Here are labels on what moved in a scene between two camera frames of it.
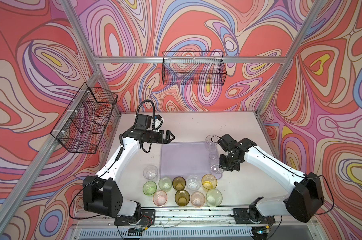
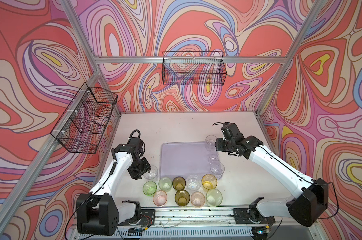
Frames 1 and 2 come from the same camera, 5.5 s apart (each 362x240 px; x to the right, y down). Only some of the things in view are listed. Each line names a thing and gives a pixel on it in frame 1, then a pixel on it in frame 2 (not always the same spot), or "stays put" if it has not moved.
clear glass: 211,141 stays put
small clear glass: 213,157 stays put
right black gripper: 222,165 → 218,144
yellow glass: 209,181 stays put
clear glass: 150,172 stays put
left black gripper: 161,140 → 137,175
